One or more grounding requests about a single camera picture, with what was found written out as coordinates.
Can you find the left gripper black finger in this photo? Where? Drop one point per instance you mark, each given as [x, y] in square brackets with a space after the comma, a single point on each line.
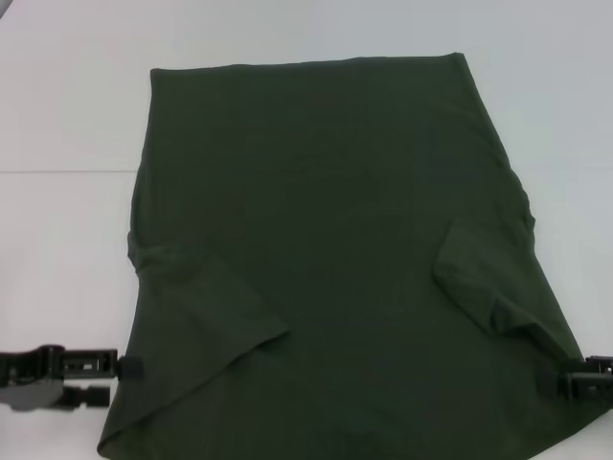
[131, 368]
[93, 397]

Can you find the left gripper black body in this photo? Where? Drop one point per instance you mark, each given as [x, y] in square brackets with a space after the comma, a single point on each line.
[29, 383]

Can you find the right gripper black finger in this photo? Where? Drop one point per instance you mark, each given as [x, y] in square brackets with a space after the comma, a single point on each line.
[589, 385]
[601, 365]

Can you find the dark green t-shirt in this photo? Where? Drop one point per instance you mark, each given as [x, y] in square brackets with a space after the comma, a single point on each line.
[311, 239]

